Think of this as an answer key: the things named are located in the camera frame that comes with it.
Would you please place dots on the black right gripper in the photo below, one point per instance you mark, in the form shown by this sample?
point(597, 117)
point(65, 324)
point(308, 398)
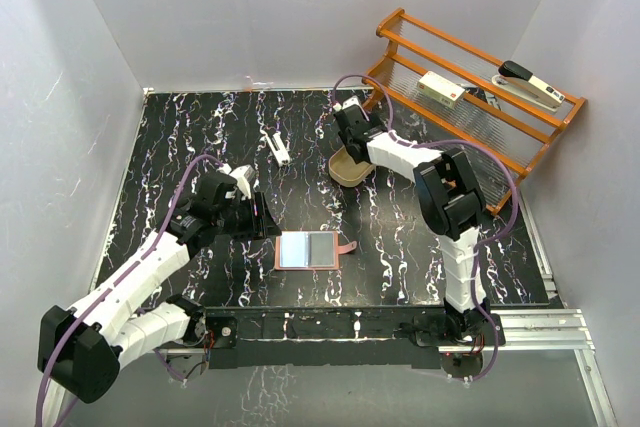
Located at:
point(374, 122)

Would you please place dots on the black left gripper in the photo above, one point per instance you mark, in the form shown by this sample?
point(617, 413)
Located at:
point(260, 225)

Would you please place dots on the beige oval card tray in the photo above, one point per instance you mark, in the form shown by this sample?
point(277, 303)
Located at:
point(345, 171)

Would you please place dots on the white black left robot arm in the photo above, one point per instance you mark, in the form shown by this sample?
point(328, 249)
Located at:
point(84, 347)

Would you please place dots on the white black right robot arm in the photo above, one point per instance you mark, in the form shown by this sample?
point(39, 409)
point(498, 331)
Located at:
point(450, 201)

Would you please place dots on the white staple remover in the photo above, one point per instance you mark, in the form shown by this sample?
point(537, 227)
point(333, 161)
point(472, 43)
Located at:
point(277, 147)

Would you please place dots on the orange wooden shelf rack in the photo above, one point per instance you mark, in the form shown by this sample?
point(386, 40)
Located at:
point(517, 132)

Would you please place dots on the white red staples box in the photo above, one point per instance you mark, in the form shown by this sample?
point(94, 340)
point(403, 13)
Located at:
point(440, 89)

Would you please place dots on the black beige stapler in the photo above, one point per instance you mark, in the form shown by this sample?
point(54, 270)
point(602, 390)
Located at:
point(521, 82)

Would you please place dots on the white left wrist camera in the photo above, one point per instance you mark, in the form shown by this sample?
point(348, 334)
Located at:
point(244, 176)

